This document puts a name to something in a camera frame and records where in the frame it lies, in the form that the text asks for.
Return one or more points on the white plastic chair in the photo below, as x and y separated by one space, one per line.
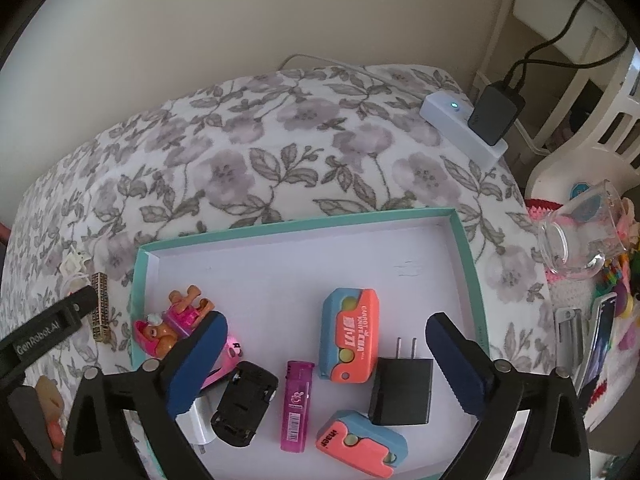
605 148

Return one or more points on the gold patterned lighter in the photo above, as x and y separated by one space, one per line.
100 318

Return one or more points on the purple lighter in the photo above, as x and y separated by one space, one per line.
296 406

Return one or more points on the floral grey white blanket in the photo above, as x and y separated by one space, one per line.
254 150

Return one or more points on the black wall charger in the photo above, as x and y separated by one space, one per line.
402 389

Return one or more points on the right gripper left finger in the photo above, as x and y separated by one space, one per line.
98 443

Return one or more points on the brown pink puppy toy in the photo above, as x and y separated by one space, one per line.
157 333

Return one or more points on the pink smart watch band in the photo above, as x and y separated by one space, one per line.
229 357

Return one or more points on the black toy car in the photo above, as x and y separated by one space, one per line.
244 403

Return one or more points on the black power adapter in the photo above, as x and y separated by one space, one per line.
495 112

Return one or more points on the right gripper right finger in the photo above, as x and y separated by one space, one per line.
553 444

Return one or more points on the white wall charger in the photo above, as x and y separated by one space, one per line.
196 424

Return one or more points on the teal white shallow box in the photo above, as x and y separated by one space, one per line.
270 283

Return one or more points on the orange blue carrot knife toy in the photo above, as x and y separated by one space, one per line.
350 325

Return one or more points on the white power strip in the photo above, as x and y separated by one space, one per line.
449 114

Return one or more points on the coral blue carrot knife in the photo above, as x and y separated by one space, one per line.
350 438

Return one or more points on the clear glass cup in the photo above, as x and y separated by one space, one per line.
577 239

